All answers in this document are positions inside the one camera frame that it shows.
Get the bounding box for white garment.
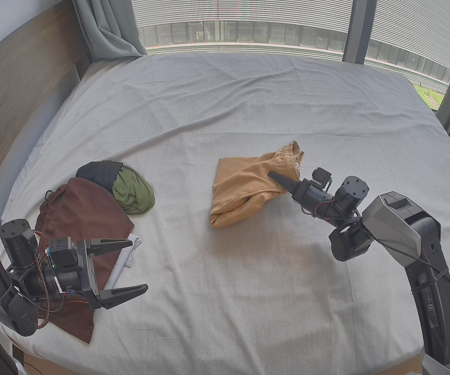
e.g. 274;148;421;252
108;233;143;288

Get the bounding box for window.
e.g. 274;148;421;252
125;0;450;140

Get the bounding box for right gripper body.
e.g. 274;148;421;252
291;179;334;215

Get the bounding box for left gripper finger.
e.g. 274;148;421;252
98;283;149;311
88;238;134;258

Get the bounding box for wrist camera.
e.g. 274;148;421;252
312;167;333;188
46;237;81;272

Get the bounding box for bed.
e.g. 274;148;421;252
0;0;450;375

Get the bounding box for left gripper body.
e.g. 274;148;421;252
44;239;105;310

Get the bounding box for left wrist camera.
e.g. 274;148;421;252
46;237;81;272

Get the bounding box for blue-green curtain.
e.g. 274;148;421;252
68;0;147;62

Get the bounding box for black garment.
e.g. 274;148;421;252
76;161;125;194

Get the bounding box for beige shorts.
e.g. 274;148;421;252
209;141;305;229

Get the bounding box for brown garment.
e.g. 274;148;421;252
35;177;133;345

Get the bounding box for green garment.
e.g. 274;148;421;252
112;165;156;215

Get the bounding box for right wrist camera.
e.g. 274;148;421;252
312;167;333;188

